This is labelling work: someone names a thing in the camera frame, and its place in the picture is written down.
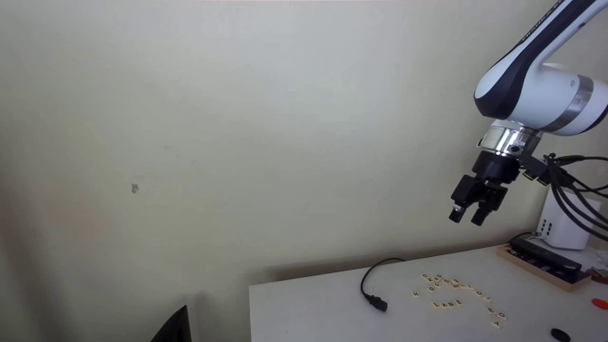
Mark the black power strip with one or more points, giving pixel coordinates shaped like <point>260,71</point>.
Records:
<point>543,258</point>

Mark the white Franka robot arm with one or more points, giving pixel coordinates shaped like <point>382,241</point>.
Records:
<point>551,96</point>

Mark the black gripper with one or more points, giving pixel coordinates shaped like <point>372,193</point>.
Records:
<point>496,168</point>

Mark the red round disc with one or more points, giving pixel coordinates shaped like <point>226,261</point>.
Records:
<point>600,303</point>

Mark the black round disc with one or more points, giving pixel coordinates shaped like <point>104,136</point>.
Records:
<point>559,336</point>

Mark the black chair back corner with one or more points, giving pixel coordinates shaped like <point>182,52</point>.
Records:
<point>177,330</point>

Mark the white box speaker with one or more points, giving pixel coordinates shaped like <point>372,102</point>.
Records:
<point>560,231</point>

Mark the flat game board box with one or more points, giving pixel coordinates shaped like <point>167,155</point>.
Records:
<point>532,267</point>

